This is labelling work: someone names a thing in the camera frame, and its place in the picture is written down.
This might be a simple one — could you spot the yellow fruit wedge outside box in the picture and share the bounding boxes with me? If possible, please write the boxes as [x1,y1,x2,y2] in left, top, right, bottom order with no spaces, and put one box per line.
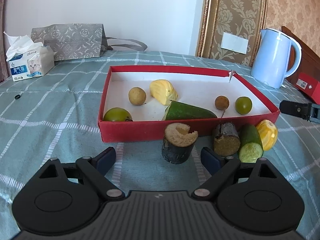
[256,120,278,151]

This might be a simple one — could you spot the red box at right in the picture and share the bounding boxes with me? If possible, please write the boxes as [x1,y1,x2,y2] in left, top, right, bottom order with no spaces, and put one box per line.
[295,72,320,105]

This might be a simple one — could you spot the pink patterned curtain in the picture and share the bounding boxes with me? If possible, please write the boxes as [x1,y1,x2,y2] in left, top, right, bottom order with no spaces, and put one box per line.
[0,0,9,83]

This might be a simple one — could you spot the green tomato at box corner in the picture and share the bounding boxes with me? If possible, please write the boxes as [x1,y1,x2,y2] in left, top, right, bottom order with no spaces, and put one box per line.
[103,107,133,122]

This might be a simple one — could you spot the brown longan with stem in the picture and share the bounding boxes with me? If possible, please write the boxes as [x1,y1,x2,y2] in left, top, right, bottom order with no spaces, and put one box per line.
[214,95,229,118]

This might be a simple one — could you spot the light green cucumber piece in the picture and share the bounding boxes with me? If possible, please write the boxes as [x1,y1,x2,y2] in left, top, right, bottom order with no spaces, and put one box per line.
[239,124,264,163]

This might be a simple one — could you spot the white wall switch plate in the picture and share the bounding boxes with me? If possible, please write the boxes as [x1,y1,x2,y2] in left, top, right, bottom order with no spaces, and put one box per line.
[220,32,248,54]

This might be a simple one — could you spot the grey patterned paper bag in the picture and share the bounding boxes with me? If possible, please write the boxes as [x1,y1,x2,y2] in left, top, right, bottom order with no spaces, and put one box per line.
[31,23,148,61]

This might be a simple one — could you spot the hollowed dark sugarcane piece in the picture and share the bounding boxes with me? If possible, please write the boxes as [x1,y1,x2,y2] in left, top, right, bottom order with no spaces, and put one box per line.
[162,122,199,164]

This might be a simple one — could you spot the dark green cucumber piece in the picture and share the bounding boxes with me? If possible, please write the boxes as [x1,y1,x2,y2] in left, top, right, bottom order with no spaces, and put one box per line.
[162,100,217,121]

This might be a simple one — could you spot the wooden chair back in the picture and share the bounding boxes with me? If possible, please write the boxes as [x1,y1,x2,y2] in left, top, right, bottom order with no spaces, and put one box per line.
[281,26,319,85]

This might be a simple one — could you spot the light blue electric kettle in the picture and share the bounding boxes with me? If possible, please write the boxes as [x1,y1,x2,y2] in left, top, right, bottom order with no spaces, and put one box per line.
[251,28,302,89]

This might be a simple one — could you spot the gold picture frame moulding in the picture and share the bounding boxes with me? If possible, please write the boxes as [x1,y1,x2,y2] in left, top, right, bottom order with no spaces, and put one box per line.
[196,0,219,58]

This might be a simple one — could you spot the red shallow cardboard box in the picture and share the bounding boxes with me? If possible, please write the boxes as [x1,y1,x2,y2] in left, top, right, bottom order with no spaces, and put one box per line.
[98,65,280,142]

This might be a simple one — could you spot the tissue pack with cat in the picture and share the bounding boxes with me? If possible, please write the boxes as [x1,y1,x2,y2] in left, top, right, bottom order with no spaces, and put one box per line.
[6,35,55,82]

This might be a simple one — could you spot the green tomato in box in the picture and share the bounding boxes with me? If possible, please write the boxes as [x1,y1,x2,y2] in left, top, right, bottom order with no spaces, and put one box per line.
[235,96,252,115]

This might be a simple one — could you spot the green checked table cloth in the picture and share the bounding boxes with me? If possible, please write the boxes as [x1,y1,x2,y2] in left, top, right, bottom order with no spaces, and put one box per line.
[1,51,319,239]

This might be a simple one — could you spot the yellow fruit wedge in box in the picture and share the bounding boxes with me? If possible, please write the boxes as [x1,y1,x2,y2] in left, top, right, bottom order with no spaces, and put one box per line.
[150,80,178,105]

